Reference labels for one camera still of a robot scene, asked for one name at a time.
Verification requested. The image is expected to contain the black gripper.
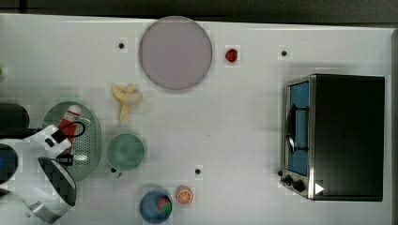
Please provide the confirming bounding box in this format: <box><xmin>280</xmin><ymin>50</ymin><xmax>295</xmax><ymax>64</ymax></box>
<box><xmin>53</xmin><ymin>130</ymin><xmax>74</xmax><ymax>167</ymax></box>

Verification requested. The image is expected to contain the red plush ketchup bottle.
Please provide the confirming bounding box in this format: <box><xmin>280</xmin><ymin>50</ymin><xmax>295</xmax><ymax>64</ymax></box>
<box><xmin>58</xmin><ymin>105</ymin><xmax>82</xmax><ymax>155</ymax></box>

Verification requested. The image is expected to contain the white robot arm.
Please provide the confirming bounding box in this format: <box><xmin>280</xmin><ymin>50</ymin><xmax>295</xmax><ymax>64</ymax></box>
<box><xmin>1</xmin><ymin>125</ymin><xmax>77</xmax><ymax>223</ymax></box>

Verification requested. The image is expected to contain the green oval strainer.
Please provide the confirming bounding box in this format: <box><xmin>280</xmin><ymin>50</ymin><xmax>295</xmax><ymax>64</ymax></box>
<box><xmin>42</xmin><ymin>101</ymin><xmax>101</xmax><ymax>182</ymax></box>

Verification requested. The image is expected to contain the green mug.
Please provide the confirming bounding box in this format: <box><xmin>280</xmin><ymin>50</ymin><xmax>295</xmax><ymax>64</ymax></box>
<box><xmin>106</xmin><ymin>133</ymin><xmax>146</xmax><ymax>178</ymax></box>

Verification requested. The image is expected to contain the plush peeled banana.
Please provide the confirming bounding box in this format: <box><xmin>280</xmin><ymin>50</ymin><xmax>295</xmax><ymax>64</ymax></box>
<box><xmin>112</xmin><ymin>84</ymin><xmax>143</xmax><ymax>122</ymax></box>

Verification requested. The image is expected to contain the blue bowl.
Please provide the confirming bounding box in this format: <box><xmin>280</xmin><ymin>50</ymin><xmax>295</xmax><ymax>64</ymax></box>
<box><xmin>139</xmin><ymin>187</ymin><xmax>173</xmax><ymax>224</ymax></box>

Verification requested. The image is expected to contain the plush strawberry in bowl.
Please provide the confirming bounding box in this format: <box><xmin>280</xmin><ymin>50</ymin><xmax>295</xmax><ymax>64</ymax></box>
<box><xmin>157</xmin><ymin>197</ymin><xmax>172</xmax><ymax>214</ymax></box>

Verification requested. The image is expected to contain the plush orange slice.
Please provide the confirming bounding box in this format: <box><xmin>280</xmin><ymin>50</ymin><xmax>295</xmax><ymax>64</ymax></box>
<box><xmin>176</xmin><ymin>186</ymin><xmax>193</xmax><ymax>204</ymax></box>

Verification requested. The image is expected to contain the grey round plate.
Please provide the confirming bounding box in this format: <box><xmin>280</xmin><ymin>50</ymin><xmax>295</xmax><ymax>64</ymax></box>
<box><xmin>139</xmin><ymin>16</ymin><xmax>212</xmax><ymax>90</ymax></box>

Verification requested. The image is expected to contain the black toaster oven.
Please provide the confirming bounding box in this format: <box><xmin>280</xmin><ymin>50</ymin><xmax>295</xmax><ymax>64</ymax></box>
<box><xmin>278</xmin><ymin>73</ymin><xmax>385</xmax><ymax>202</ymax></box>

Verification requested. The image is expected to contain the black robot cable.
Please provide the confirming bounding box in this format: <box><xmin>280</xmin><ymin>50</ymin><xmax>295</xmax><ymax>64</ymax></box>
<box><xmin>64</xmin><ymin>120</ymin><xmax>86</xmax><ymax>139</ymax></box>

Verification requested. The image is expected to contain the black cylinder table post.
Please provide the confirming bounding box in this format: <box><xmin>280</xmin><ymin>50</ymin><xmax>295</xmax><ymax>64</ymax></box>
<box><xmin>0</xmin><ymin>103</ymin><xmax>30</xmax><ymax>139</ymax></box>

